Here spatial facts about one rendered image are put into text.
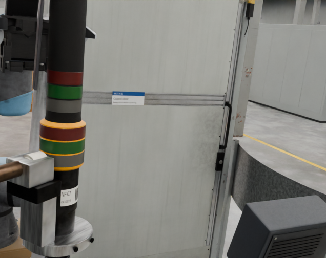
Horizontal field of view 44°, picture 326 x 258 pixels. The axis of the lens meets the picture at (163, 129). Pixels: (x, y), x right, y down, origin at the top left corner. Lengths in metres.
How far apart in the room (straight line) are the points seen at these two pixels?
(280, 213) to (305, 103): 9.45
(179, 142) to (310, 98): 8.00
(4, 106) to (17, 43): 0.22
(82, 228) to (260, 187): 2.20
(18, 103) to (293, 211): 0.74
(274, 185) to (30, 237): 2.14
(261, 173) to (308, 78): 8.02
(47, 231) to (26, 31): 0.32
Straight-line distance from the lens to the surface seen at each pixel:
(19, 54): 0.63
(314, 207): 1.20
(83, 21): 0.38
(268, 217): 1.07
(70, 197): 0.41
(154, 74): 2.40
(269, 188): 2.51
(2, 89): 0.81
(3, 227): 1.22
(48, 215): 0.40
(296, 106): 10.71
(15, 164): 0.36
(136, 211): 2.63
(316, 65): 10.34
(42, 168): 0.37
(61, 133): 0.38
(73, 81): 0.38
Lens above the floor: 1.66
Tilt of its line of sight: 13 degrees down
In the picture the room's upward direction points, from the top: 6 degrees clockwise
